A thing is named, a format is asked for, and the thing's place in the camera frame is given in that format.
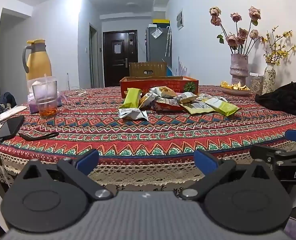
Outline yellow and blue box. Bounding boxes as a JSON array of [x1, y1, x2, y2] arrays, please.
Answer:
[[152, 19, 170, 28]]

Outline dark bag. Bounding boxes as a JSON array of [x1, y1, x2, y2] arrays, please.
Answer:
[[0, 92, 17, 110]]

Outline green snack packet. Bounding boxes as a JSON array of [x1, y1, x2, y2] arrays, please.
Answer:
[[204, 97, 240, 117], [122, 88, 142, 108]]

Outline plate of orange peels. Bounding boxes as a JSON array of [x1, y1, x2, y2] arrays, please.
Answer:
[[220, 81, 251, 95]]

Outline grey refrigerator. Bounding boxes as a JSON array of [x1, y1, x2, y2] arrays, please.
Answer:
[[145, 26, 172, 67]]

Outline black smartphone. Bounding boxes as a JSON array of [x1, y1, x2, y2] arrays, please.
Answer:
[[0, 115, 25, 142]]

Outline dark brown door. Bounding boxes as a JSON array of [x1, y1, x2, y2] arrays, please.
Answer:
[[103, 31, 138, 87]]

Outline dried pink roses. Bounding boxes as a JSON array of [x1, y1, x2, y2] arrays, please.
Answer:
[[209, 6, 265, 55]]

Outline clear plastic cup with straw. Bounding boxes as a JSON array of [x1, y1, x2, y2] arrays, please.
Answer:
[[32, 76, 58, 118]]

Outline white folded umbrella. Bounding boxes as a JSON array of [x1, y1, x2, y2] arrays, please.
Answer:
[[165, 26, 172, 57]]

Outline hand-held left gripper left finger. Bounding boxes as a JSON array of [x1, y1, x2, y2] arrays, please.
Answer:
[[14, 149, 115, 201]]

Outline black strap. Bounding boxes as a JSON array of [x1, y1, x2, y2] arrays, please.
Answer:
[[19, 132, 60, 141]]

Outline yellow thermos jug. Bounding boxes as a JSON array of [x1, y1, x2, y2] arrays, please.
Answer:
[[22, 39, 52, 82]]

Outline patterned red tablecloth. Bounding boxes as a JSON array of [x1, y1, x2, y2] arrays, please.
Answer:
[[0, 85, 296, 188]]

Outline yellow flower branches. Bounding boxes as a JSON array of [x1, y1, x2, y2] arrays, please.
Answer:
[[262, 26, 296, 67]]

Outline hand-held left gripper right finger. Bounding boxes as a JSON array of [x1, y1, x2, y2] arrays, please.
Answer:
[[180, 150, 280, 201]]

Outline white cloth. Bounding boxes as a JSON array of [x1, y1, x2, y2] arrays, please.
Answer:
[[0, 106, 27, 128]]

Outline floral ceramic vase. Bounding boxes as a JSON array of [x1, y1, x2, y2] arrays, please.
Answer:
[[262, 63, 276, 95]]

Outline white cable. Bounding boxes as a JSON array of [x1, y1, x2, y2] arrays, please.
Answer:
[[63, 89, 88, 98]]

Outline purple wall decoration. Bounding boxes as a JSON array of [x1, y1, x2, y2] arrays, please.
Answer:
[[177, 56, 188, 77]]

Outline orange cardboard box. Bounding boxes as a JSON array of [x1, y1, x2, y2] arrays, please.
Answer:
[[120, 76, 199, 98]]

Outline black cloth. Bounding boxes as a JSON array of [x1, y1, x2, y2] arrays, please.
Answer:
[[255, 81, 296, 117]]

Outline wooden chair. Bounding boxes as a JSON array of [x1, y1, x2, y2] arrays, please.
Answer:
[[129, 62, 168, 77]]

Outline glass jar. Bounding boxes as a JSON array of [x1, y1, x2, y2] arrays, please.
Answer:
[[249, 73, 265, 95]]

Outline pile of mixed snack packets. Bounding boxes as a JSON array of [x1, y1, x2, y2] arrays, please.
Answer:
[[118, 86, 240, 121]]

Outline pink textured vase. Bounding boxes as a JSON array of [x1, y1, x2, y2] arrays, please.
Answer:
[[230, 54, 249, 87]]

